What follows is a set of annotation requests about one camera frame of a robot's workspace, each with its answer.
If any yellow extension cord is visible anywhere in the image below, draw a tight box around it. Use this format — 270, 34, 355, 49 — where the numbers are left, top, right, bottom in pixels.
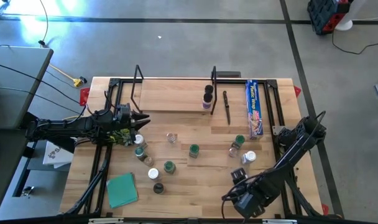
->
48, 63, 84, 88

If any green lid herb jar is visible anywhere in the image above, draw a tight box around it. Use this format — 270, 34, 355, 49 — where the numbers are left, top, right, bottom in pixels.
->
188, 144, 200, 159
163, 161, 177, 175
231, 134, 246, 150
134, 146, 148, 161

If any potted succulent plant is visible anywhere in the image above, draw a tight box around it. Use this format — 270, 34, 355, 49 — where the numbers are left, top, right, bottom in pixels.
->
109, 128, 134, 147

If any black kitchen knife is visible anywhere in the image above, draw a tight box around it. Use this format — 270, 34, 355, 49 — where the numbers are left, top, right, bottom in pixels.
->
222, 90, 232, 126

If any bagel seasoning jar white lid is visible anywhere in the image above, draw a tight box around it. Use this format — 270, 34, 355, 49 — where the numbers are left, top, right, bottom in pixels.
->
147, 167, 162, 183

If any black red tool crate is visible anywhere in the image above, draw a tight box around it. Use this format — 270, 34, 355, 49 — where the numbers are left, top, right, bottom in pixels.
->
307, 0, 353, 35

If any wooden shelf black metal frame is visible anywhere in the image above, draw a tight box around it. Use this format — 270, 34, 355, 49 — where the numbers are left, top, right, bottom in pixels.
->
130, 64, 218, 116

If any purple label jar black lid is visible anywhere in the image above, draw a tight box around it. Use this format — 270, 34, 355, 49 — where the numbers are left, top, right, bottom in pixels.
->
202, 92, 214, 110

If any blue plastic wrap box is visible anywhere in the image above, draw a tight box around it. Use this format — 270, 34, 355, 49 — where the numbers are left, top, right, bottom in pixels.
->
245, 79, 264, 140

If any white lid spice jar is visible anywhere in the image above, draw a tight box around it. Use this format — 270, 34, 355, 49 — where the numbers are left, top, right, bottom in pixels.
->
133, 133, 148, 149
241, 150, 257, 165

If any silver mounting bracket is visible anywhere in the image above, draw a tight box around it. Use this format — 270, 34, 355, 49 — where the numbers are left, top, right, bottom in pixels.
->
262, 218, 298, 224
88, 217, 124, 224

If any white pedestal base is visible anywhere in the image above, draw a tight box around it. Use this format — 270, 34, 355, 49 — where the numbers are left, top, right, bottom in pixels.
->
334, 0, 369, 32

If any black floor cable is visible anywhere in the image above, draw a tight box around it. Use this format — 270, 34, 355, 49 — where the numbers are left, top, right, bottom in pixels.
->
331, 29, 378, 55

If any green sponge cloth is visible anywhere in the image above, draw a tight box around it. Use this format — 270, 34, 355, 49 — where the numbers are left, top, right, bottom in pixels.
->
106, 172, 139, 209

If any white box with logo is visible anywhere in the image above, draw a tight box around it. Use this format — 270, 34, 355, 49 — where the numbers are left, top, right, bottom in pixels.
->
42, 140, 75, 169

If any grey side table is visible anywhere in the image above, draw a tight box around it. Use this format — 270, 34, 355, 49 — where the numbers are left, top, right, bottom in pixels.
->
0, 45, 55, 214

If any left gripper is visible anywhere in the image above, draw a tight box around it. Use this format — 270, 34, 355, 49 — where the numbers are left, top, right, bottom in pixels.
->
114, 104, 152, 133

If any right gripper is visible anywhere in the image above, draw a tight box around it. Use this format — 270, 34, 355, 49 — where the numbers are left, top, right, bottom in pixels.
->
231, 167, 267, 219

